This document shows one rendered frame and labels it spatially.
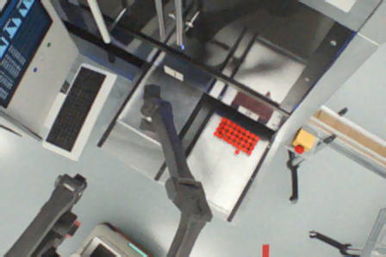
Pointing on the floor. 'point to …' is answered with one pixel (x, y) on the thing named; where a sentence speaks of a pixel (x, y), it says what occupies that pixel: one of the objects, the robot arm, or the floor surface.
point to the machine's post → (338, 72)
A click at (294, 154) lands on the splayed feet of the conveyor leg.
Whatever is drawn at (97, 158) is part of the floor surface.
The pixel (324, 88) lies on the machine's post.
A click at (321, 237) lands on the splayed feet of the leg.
